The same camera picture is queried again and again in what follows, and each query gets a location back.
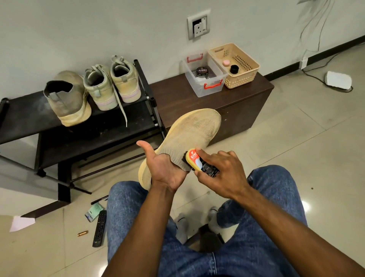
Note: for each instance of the person's left hand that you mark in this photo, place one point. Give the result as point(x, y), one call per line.
point(165, 171)

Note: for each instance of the person's right hand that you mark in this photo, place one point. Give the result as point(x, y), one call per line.
point(225, 174)

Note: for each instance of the black orange shoe brush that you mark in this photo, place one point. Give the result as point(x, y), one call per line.
point(194, 157)

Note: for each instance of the worn tan slip-on shoe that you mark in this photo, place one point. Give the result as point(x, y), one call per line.
point(68, 102)
point(194, 128)

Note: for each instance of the clear plastic storage box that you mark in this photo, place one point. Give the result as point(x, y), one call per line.
point(205, 85)

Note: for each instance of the pale green lace-up shoe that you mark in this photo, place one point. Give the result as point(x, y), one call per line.
point(126, 81)
point(101, 88)

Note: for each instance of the small black round cap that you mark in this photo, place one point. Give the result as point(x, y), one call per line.
point(234, 69)

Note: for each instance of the beige plastic basket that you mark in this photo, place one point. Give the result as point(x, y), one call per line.
point(242, 64)

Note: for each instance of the pink round lid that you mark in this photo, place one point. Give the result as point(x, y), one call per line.
point(226, 63)

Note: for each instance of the person's left forearm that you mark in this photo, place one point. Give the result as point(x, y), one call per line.
point(140, 239)

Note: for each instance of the person's right forearm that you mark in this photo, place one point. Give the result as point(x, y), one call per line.
point(302, 237)

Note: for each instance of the person's right leg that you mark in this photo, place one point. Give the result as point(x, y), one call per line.
point(276, 194)

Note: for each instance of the person's leg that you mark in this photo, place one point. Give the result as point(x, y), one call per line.
point(128, 214)
point(276, 194)

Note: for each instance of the person's left leg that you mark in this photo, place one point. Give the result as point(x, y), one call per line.
point(128, 214)

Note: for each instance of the dark brown wooden cabinet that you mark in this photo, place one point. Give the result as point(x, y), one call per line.
point(177, 94)

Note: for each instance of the black stool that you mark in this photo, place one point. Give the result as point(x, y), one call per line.
point(204, 238)

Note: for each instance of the black pen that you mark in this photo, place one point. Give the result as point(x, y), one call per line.
point(99, 199)

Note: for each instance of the green paper packet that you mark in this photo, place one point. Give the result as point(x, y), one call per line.
point(94, 212)

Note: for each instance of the black remote control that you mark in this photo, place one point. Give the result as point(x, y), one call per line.
point(100, 228)

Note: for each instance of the small brass cylinder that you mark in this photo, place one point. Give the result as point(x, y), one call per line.
point(82, 233)

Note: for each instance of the black round polish tin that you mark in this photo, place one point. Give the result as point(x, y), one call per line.
point(202, 71)

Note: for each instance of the black metal shoe rack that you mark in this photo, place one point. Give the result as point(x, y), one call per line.
point(57, 131)

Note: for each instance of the white router box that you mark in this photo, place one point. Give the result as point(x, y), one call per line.
point(339, 80)

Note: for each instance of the white paper sheet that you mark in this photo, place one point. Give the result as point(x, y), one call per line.
point(21, 223)

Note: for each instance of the white wall plug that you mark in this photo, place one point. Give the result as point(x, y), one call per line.
point(303, 63)

